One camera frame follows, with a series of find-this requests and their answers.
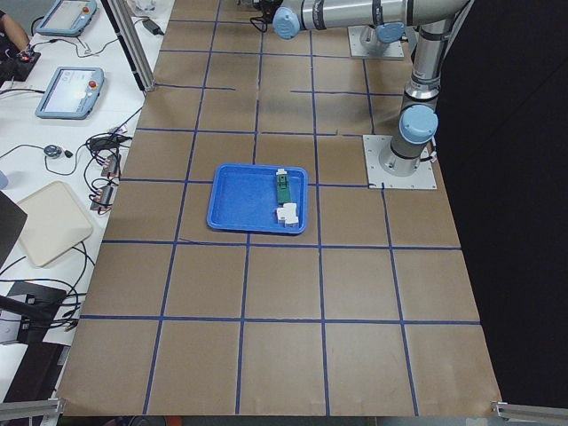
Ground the green terminal block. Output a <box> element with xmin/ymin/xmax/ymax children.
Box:
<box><xmin>276</xmin><ymin>169</ymin><xmax>291</xmax><ymax>205</ymax></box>

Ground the far blue teach pendant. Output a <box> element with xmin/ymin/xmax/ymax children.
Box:
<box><xmin>36</xmin><ymin>0</ymin><xmax>98</xmax><ymax>36</ymax></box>

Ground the round silver puck device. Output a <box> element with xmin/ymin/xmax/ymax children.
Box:
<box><xmin>43</xmin><ymin>145</ymin><xmax>63</xmax><ymax>159</ymax></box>

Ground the white relay module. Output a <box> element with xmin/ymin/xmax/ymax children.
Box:
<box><xmin>275</xmin><ymin>202</ymin><xmax>299</xmax><ymax>227</ymax></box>

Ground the blue teach pendant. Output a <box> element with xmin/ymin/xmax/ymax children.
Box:
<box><xmin>36</xmin><ymin>0</ymin><xmax>98</xmax><ymax>36</ymax></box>
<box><xmin>35</xmin><ymin>67</ymin><xmax>105</xmax><ymax>120</ymax></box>

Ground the black laptop corner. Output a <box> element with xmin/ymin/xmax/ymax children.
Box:
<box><xmin>0</xmin><ymin>193</ymin><xmax>28</xmax><ymax>265</ymax></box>

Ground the beige plastic tray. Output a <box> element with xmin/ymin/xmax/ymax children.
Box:
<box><xmin>17</xmin><ymin>181</ymin><xmax>93</xmax><ymax>267</ymax></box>

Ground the blue plastic tray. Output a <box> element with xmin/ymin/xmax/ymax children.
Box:
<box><xmin>207</xmin><ymin>163</ymin><xmax>309</xmax><ymax>235</ymax></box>

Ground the near blue teach pendant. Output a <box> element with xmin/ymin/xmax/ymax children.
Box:
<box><xmin>35</xmin><ymin>67</ymin><xmax>105</xmax><ymax>120</ymax></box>

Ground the person forearm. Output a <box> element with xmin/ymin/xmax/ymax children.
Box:
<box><xmin>1</xmin><ymin>12</ymin><xmax>29</xmax><ymax>51</ymax></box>

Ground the aluminium frame post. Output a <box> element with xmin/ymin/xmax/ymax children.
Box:
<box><xmin>101</xmin><ymin>0</ymin><xmax>155</xmax><ymax>92</ymax></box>

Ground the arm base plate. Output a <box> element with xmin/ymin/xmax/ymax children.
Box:
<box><xmin>348</xmin><ymin>22</ymin><xmax>406</xmax><ymax>60</ymax></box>
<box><xmin>362</xmin><ymin>135</ymin><xmax>438</xmax><ymax>190</ymax></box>

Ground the black power adapter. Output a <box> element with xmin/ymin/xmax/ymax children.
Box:
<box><xmin>143</xmin><ymin>19</ymin><xmax>164</xmax><ymax>36</ymax></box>

